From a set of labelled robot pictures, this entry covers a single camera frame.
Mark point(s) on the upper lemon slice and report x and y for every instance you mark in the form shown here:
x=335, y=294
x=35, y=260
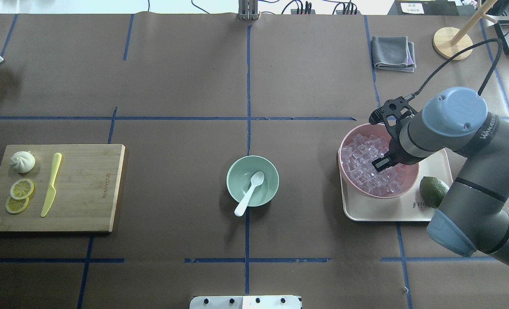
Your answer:
x=22, y=189

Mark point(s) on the aluminium frame post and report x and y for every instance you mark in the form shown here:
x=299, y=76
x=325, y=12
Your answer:
x=248, y=10

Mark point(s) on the small green bowl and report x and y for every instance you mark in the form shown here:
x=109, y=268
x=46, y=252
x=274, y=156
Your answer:
x=239, y=176

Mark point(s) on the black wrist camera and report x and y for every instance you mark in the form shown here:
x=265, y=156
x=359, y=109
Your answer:
x=394, y=113

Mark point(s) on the pink bowl of ice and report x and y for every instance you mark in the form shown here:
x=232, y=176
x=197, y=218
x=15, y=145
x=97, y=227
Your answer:
x=358, y=149

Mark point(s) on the white plastic spoon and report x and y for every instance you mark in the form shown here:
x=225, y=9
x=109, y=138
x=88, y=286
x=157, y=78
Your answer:
x=255, y=181

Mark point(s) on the wooden stand with round base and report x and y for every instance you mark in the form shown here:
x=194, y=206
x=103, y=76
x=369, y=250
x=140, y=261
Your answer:
x=449, y=41

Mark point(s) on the green lime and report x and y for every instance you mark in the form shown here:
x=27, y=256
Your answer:
x=433, y=191

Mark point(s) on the lemon slice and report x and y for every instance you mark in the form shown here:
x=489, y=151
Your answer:
x=15, y=206
x=22, y=189

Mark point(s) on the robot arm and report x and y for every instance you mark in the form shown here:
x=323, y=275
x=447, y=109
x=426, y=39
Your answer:
x=471, y=217

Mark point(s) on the bamboo cutting board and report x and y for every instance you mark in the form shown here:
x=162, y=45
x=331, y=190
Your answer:
x=87, y=187

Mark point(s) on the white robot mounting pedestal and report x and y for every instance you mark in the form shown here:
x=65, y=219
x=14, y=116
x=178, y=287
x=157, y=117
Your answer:
x=247, y=302

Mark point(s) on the white steamed bun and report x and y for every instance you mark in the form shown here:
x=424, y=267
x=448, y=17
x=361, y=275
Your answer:
x=22, y=162

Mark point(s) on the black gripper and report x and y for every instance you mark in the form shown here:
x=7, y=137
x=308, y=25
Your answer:
x=393, y=152

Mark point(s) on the folded grey cloth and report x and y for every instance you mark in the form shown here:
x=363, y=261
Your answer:
x=393, y=53

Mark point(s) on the yellow plastic knife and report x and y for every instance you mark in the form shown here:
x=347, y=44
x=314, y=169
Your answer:
x=51, y=189

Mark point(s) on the beige serving tray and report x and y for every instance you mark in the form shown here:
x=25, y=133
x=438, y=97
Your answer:
x=407, y=207

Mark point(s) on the lower lemon slice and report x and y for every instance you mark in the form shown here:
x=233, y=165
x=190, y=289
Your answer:
x=15, y=206

